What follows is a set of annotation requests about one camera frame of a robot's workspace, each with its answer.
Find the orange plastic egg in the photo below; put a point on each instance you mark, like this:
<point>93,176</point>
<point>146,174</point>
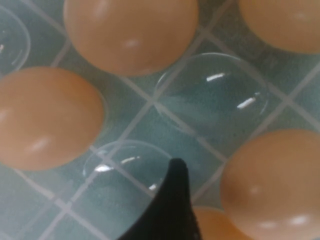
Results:
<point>130,35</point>
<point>282,22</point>
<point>275,185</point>
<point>45,117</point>
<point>215,226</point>

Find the clear plastic egg box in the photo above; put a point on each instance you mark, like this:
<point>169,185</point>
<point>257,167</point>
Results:
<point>210,100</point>

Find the green checked tablecloth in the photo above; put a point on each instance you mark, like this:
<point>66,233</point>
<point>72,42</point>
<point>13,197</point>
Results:
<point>140,120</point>

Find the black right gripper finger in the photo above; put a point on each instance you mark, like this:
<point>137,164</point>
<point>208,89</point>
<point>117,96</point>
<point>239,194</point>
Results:
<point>175,200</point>

